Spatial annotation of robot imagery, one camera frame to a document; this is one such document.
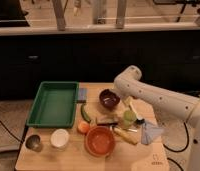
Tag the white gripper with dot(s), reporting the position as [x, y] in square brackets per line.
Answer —
[126, 100]

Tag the purple bowl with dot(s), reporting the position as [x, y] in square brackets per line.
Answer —
[108, 99]

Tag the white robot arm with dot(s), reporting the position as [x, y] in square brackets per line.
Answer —
[183, 106]

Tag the green pear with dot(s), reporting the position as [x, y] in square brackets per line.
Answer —
[128, 119]

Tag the wooden block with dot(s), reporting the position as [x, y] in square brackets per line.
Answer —
[105, 119]

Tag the blue folded cloth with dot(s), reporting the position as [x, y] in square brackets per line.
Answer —
[150, 132]

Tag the green cucumber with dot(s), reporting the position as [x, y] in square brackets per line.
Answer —
[84, 114]

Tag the blue sponge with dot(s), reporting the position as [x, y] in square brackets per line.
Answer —
[82, 95]

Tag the orange bowl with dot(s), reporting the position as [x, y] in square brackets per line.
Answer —
[99, 141]

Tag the orange fruit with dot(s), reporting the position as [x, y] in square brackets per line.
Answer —
[83, 127]

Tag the green plastic tray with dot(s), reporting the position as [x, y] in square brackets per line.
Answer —
[54, 105]

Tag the white cup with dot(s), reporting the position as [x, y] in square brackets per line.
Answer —
[59, 138]

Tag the metal cup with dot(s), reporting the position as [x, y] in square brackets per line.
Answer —
[33, 142]

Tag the black handled knife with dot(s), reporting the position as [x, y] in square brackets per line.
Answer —
[107, 123]

